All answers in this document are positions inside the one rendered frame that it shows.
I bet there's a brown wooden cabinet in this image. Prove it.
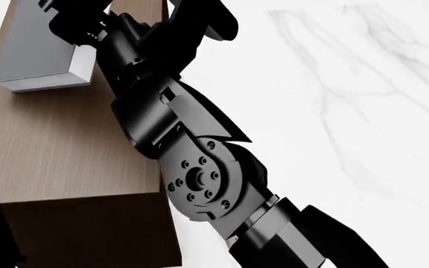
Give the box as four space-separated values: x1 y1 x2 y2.
0 0 183 268

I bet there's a grey rectangular box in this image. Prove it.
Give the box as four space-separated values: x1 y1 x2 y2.
0 0 98 94

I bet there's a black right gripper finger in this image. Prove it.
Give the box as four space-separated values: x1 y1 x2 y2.
37 0 113 46
168 0 241 42

